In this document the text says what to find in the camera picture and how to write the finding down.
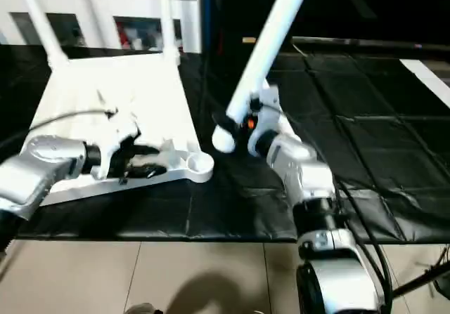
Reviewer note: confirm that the black metal rail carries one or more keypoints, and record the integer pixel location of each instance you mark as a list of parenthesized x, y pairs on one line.
[(373, 46)]

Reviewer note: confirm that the white edge strip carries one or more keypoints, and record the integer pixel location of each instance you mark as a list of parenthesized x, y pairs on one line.
[(425, 81)]

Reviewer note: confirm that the white glass-door cabinet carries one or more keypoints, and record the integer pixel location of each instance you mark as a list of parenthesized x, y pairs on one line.
[(91, 5)]

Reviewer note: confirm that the small tan block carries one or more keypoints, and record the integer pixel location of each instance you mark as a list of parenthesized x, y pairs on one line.
[(249, 41)]

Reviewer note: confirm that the black work mat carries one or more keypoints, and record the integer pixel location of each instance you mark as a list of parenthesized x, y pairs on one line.
[(380, 152)]

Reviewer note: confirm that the black metal stand tube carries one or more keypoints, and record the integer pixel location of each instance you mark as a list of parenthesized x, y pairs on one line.
[(420, 283)]

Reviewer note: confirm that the white plastic table top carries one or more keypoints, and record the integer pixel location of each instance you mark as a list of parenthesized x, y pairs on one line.
[(126, 96)]

